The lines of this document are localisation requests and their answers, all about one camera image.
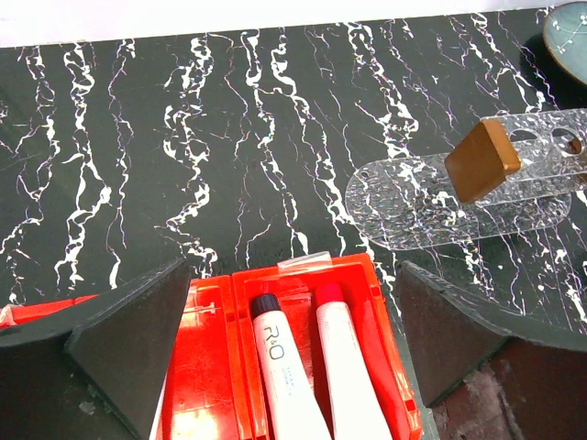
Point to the white toothpaste tube black cap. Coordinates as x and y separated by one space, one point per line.
294 411

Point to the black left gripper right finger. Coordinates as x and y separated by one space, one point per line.
486 372

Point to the clear acrylic toothbrush holder rack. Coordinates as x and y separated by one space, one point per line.
510 158

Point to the white toothpaste tube red cap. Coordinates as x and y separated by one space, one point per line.
356 412

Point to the red plastic organizer bin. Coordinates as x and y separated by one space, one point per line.
301 350

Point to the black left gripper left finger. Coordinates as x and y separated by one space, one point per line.
94 370

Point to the teal ceramic plate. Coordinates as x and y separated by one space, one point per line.
564 36

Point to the clear acrylic oval tray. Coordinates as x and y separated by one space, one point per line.
409 203

